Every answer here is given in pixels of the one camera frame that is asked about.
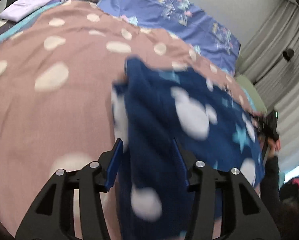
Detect navy fleece garment white spots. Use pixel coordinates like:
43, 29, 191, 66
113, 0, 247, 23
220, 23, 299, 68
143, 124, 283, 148
111, 57, 265, 239

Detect dark sleeve right forearm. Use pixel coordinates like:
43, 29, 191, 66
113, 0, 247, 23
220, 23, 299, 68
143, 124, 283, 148
260, 155, 280, 218

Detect person right hand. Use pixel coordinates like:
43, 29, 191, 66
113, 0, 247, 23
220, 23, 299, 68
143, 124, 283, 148
267, 138, 281, 159

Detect green pillow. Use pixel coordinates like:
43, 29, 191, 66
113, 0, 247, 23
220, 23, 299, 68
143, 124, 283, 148
235, 75, 267, 114

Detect grey curtain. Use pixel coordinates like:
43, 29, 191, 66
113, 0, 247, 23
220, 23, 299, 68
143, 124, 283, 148
236, 0, 299, 171

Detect pink polka dot blanket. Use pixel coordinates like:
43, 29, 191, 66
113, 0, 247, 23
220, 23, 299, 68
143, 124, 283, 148
0, 1, 251, 235

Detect blue tree print sheet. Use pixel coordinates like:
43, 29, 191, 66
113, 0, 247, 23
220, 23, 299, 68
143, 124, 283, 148
98, 0, 241, 75

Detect lilac folded cloth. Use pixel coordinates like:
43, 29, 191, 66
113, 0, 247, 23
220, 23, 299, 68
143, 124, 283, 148
0, 0, 63, 23

